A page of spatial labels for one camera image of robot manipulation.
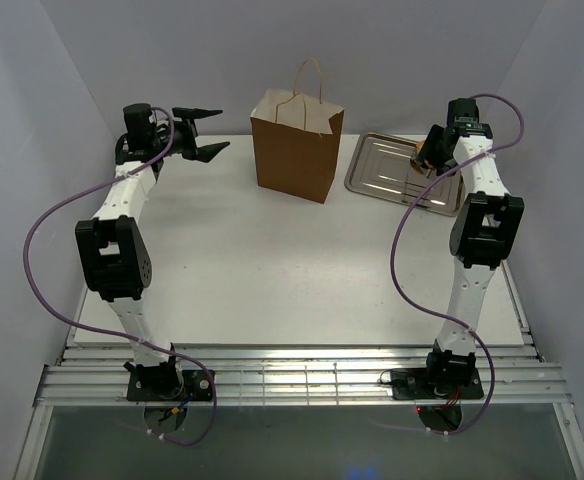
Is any metal tray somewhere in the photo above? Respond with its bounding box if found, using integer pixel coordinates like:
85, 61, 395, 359
344, 133, 464, 216

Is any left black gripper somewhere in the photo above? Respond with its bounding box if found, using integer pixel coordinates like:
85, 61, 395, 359
151, 109, 230, 164

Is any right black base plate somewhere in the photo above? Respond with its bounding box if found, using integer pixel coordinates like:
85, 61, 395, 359
379, 368, 484, 401

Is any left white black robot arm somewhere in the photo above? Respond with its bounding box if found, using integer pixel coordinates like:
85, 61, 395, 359
75, 103, 227, 400

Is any aluminium rail frame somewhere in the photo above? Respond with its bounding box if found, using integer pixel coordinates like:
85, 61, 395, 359
35, 344, 571, 407

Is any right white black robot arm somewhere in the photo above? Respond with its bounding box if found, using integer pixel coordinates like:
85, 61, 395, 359
413, 98, 524, 397

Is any brown paper bag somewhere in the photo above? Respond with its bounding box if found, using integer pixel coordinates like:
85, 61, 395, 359
250, 57, 345, 204

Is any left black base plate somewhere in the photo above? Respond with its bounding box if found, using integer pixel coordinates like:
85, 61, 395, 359
125, 369, 214, 402

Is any glazed ring donut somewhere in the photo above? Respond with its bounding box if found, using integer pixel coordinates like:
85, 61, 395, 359
411, 140, 436, 170

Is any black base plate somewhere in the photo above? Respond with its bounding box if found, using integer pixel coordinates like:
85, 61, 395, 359
125, 369, 214, 402
379, 368, 484, 401

